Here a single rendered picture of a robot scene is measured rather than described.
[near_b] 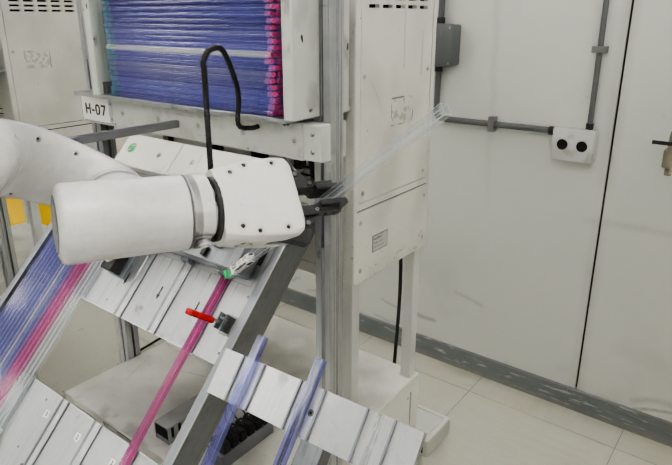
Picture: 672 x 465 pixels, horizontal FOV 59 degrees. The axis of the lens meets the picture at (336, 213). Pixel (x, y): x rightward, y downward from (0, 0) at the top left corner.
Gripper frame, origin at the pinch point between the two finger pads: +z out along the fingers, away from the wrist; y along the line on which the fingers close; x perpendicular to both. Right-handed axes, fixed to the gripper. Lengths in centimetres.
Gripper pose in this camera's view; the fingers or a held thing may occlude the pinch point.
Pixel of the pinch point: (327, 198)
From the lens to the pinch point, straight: 75.7
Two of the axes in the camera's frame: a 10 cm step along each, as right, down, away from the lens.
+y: -2.8, -9.1, 3.0
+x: -4.2, 4.0, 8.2
